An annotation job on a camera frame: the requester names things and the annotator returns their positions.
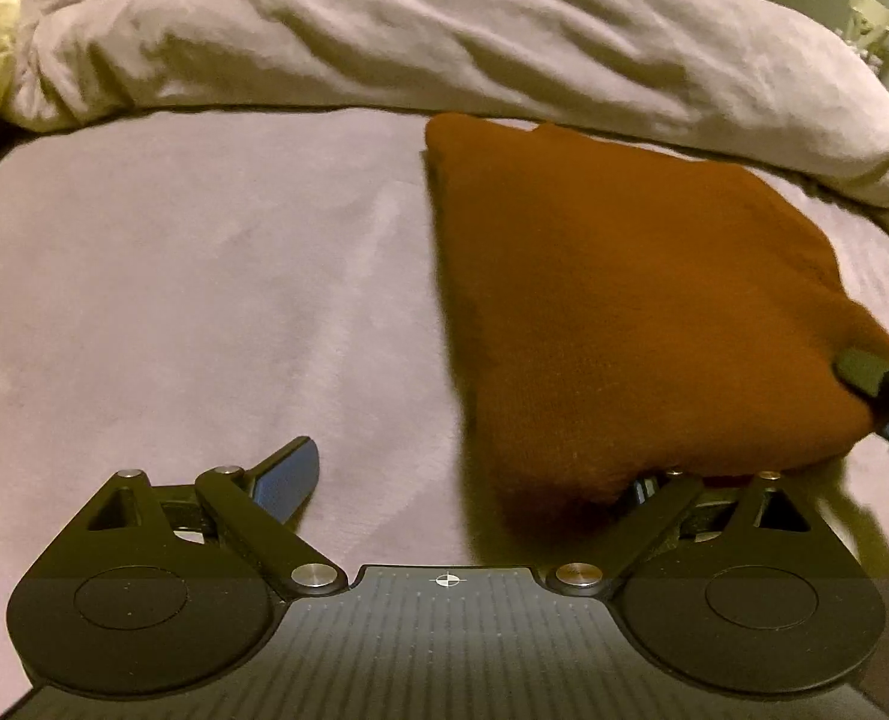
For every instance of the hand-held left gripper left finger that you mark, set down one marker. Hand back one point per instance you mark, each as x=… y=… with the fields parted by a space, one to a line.
x=294 y=480

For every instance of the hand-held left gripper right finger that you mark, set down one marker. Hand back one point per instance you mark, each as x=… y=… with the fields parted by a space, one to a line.
x=654 y=511

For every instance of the lilac bed sheet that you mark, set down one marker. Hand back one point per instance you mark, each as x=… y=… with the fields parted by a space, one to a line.
x=189 y=277

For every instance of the rust orange small cloth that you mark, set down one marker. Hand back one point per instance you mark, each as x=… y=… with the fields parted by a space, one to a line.
x=624 y=300

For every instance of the pale small object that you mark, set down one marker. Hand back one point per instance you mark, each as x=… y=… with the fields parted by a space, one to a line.
x=872 y=19

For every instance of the lilac rolled duvet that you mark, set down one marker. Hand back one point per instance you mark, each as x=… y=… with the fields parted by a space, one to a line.
x=414 y=30

